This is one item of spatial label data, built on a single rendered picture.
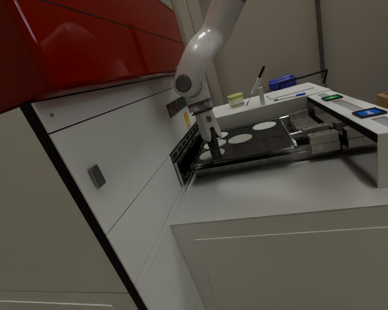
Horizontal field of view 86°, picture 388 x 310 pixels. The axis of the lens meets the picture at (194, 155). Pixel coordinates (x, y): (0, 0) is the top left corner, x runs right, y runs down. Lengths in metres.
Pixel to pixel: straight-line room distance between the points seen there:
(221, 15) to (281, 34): 2.77
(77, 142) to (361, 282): 0.75
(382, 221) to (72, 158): 0.65
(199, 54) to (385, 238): 0.63
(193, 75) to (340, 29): 3.07
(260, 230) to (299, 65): 3.04
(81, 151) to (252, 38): 3.18
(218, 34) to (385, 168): 0.53
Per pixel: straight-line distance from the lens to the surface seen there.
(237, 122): 1.09
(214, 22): 0.69
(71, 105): 0.42
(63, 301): 0.70
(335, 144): 0.78
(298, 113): 1.06
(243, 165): 0.79
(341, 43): 3.57
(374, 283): 0.78
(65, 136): 0.39
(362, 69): 3.68
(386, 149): 0.62
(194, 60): 0.61
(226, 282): 0.76
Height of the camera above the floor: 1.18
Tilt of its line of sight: 20 degrees down
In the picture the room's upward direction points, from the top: 18 degrees counter-clockwise
